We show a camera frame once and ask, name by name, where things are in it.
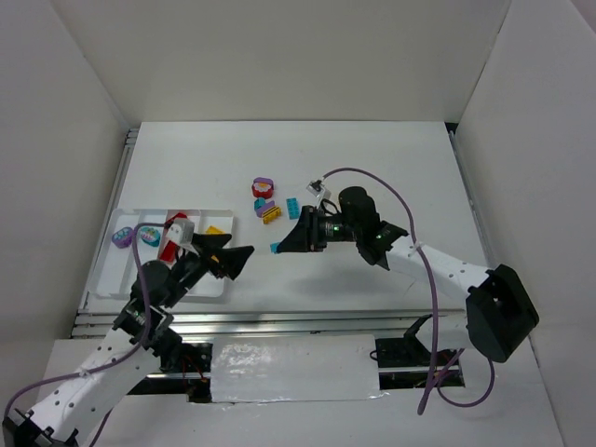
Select red long brick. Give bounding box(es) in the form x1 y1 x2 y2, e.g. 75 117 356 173
158 241 180 264

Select yellow striped brick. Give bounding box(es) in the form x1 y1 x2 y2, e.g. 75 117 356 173
262 206 282 224

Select teal purple brick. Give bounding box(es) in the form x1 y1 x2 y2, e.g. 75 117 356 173
254 197 276 218

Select teal frog brick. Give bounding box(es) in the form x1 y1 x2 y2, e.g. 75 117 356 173
138 226 161 247

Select purple paw brick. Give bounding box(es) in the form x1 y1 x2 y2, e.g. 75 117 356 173
111 226 134 249

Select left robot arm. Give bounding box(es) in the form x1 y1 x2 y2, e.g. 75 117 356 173
2 234 254 446

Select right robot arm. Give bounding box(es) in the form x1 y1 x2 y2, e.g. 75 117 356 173
277 186 539 363

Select purple red flower brick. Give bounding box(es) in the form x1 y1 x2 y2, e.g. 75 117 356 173
251 177 275 199

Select white divided tray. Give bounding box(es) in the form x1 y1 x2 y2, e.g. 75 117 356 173
88 209 234 301

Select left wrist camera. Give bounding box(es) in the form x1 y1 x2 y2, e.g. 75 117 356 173
166 218 195 247

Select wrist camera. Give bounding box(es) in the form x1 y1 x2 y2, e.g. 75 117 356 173
306 179 332 204
166 218 195 247

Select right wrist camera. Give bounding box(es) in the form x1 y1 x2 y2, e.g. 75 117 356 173
306 179 332 204

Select aluminium frame rail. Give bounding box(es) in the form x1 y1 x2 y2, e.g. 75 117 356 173
69 309 467 339

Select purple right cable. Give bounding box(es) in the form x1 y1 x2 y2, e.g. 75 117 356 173
320 167 497 417

